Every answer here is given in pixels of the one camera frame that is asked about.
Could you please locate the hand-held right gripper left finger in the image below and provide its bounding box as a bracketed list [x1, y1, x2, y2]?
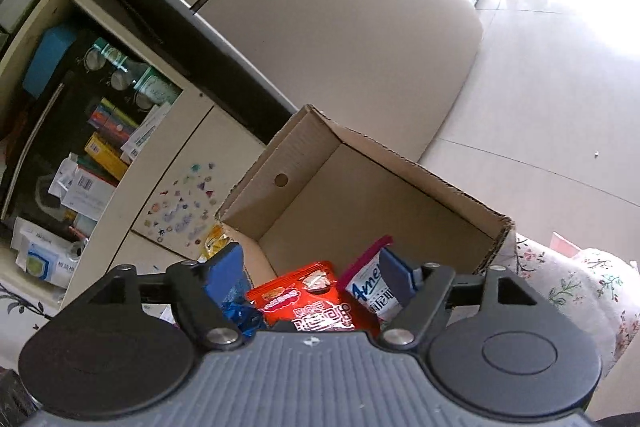
[60, 243, 246, 350]

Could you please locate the cream shelf cabinet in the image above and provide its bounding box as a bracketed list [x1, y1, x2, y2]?
[0, 0, 271, 308]

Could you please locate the coloured sticker sheet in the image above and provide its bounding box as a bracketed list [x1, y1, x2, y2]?
[140, 162, 219, 249]

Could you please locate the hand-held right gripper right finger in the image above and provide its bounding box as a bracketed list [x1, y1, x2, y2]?
[378, 246, 548, 350]

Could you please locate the white and pink snack packet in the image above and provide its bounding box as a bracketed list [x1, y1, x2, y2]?
[336, 234, 416, 323]

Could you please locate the long white carton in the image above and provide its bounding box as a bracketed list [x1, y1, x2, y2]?
[120, 102, 173, 164]

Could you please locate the red snack packet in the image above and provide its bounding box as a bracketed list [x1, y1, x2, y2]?
[245, 261, 381, 335]

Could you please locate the white carton with green square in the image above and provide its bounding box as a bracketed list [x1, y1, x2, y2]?
[14, 217, 85, 289]

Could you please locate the pink card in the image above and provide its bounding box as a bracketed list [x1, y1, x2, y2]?
[552, 232, 582, 259]

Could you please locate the blue foil snack packet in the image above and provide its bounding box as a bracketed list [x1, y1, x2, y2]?
[220, 274, 268, 338]

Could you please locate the blue box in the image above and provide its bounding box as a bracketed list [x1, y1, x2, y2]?
[22, 26, 77, 98]

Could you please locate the pack of coloured markers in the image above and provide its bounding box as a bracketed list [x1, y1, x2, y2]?
[87, 98, 138, 145]

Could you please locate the beige refrigerator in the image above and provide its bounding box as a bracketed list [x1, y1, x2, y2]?
[50, 0, 496, 160]

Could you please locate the brown cardboard box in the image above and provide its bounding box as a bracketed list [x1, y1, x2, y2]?
[215, 103, 516, 338]

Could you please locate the green glass bottle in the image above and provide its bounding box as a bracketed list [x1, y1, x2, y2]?
[95, 38, 182, 106]

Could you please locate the white barcode carton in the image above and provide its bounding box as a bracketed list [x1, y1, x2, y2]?
[60, 167, 118, 214]

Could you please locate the floral cloth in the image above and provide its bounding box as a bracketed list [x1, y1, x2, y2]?
[500, 232, 640, 378]

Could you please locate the yellow carton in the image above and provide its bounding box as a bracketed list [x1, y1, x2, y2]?
[84, 132, 131, 180]

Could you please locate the small yellow snack packet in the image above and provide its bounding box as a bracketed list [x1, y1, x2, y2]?
[200, 224, 236, 263]

